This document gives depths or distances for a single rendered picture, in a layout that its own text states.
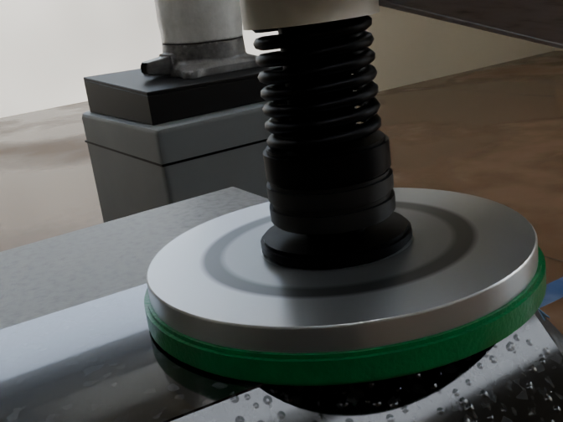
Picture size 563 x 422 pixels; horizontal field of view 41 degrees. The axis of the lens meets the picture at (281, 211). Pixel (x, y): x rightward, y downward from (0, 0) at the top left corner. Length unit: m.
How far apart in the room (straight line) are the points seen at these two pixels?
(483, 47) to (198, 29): 6.33
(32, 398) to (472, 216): 0.25
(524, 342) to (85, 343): 0.23
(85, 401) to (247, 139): 0.97
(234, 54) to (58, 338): 1.03
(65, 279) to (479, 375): 0.28
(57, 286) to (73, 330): 0.08
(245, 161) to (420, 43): 5.81
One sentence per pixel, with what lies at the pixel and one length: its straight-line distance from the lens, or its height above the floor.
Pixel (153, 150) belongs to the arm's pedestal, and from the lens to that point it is 1.24.
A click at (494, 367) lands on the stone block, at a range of 0.39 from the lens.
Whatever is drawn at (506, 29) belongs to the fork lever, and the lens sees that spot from 0.60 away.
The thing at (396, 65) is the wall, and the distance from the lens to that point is 6.86.
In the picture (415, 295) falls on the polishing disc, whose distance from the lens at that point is 0.34.
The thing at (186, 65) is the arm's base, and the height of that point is 0.88.
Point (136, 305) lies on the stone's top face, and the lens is 0.45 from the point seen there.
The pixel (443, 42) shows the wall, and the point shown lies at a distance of 7.23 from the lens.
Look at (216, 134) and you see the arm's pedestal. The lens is 1.26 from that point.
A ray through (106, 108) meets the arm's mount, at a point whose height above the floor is 0.81.
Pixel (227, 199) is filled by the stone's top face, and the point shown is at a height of 0.82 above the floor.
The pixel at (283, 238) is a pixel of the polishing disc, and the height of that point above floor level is 0.86.
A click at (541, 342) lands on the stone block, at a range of 0.41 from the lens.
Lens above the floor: 0.99
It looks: 17 degrees down
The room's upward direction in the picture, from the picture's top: 8 degrees counter-clockwise
